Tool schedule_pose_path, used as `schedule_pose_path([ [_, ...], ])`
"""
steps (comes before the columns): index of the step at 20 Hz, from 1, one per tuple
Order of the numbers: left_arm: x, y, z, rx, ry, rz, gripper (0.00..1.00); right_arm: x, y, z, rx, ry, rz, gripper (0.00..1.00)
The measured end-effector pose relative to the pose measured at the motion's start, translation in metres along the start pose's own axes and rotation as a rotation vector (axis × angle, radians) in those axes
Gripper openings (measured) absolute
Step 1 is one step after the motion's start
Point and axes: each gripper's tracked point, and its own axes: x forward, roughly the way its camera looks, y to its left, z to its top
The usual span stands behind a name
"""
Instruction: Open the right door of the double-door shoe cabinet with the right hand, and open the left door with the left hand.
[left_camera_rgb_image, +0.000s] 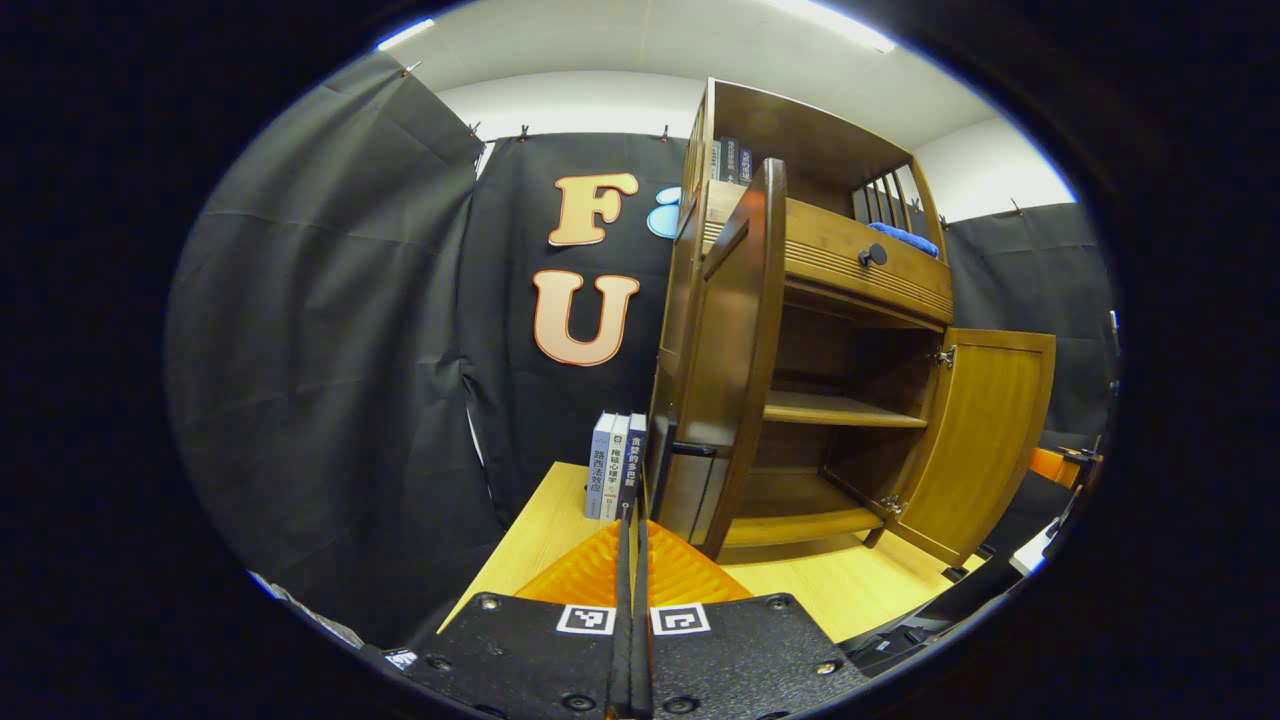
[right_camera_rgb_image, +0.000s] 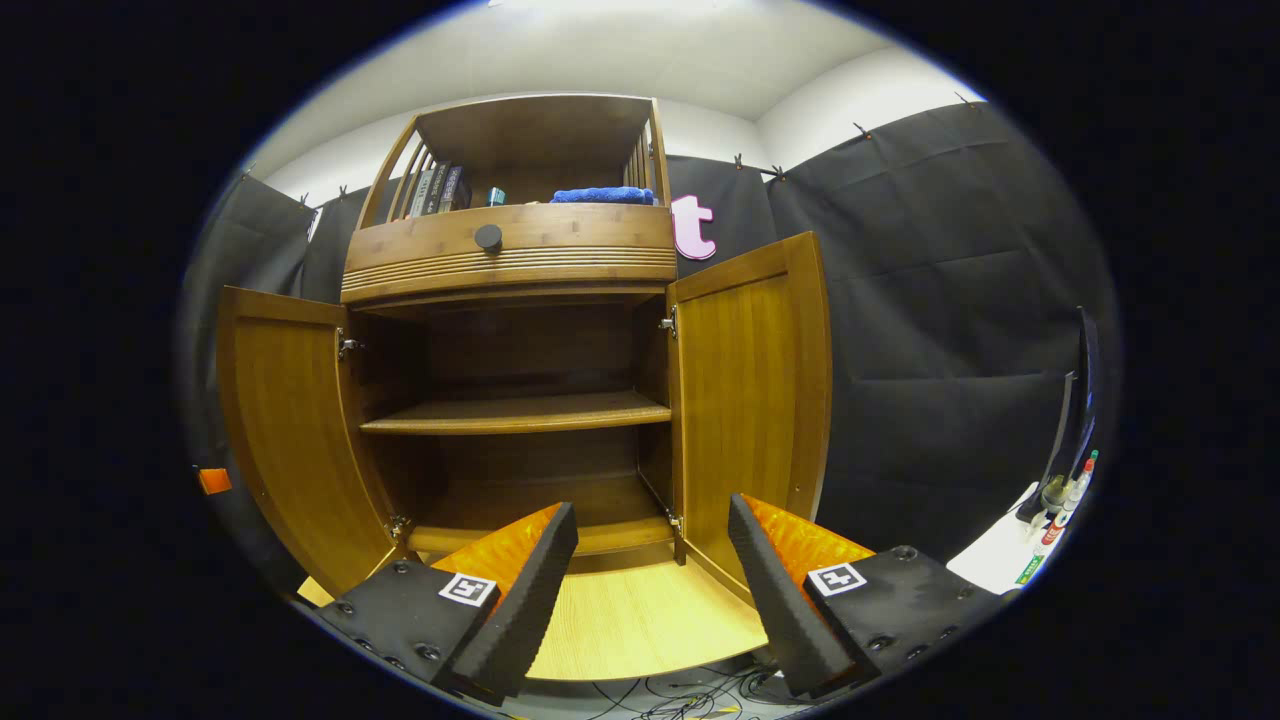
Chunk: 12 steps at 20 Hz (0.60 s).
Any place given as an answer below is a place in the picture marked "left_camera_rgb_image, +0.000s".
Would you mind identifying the white tall book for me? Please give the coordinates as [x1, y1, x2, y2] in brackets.
[600, 414, 631, 523]

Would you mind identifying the ceiling light panel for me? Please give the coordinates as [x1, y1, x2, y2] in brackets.
[375, 18, 438, 51]

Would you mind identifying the black door handle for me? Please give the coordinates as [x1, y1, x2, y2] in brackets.
[660, 438, 731, 549]

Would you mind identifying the wooden inner shelf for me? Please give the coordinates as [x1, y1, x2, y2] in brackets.
[765, 390, 929, 429]

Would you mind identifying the grey-blue book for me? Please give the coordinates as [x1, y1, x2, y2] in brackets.
[584, 412, 617, 521]

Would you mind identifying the wooden double-door shoe cabinet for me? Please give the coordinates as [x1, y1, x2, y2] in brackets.
[645, 78, 956, 561]

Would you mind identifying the dark blue tall book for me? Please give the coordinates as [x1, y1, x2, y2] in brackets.
[617, 413, 649, 521]

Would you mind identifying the blue towel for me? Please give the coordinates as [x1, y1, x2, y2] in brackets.
[868, 222, 941, 259]

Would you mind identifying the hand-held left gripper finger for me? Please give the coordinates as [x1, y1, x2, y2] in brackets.
[405, 518, 636, 720]
[633, 518, 869, 720]

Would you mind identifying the wooden shoe cabinet door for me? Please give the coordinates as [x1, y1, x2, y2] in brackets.
[690, 157, 788, 561]
[890, 328, 1057, 568]

